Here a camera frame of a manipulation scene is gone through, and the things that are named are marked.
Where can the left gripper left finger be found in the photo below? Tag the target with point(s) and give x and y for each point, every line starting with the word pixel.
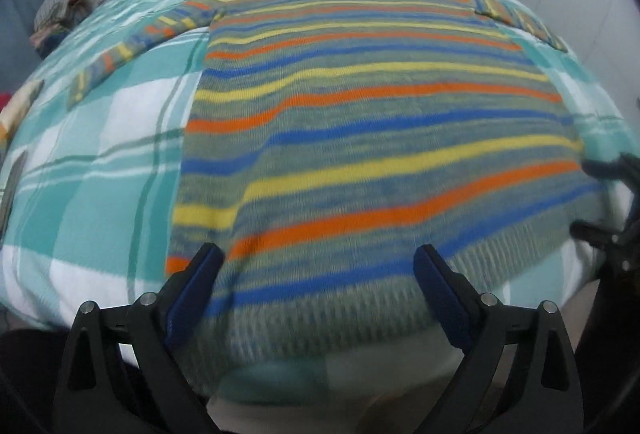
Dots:
pixel 118 371

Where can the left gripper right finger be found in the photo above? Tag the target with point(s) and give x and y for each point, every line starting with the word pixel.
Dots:
pixel 542 393

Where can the striped knit sweater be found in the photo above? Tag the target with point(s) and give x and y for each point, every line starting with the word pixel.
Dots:
pixel 328 139

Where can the pile of clothes on nightstand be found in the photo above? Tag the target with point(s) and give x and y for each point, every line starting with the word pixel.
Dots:
pixel 54 21

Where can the teal plaid bed blanket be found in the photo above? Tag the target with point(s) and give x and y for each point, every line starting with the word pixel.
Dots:
pixel 91 217

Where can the blue-grey curtain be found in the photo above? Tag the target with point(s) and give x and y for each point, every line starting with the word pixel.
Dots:
pixel 18 57

